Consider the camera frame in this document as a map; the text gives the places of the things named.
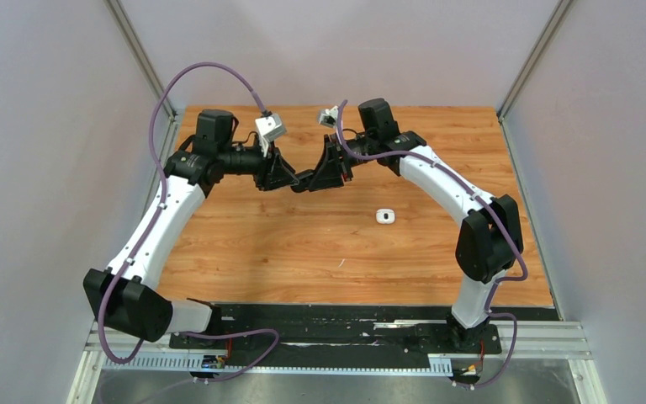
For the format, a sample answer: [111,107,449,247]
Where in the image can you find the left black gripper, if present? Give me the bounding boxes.
[219,136,299,192]

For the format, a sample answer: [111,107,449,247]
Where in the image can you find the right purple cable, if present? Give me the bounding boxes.
[335,99,529,390]

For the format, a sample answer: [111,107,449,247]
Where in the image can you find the aluminium frame rail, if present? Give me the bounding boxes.
[66,319,607,403]

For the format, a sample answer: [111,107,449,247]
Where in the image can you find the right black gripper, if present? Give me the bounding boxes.
[308,133,377,192]

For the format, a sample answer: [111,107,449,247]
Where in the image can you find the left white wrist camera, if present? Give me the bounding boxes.
[255,113,286,158]

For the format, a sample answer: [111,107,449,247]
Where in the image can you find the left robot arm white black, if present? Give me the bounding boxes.
[83,109,299,348]

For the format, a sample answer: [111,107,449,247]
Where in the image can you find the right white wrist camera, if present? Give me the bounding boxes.
[317,105,339,128]

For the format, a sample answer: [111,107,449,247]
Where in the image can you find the black earbud charging case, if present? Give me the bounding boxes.
[290,169,315,194]

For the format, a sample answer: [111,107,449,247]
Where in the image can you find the white earbud charging case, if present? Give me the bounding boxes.
[375,208,396,225]

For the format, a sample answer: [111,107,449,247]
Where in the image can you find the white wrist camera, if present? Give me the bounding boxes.
[255,113,286,158]
[317,105,339,128]

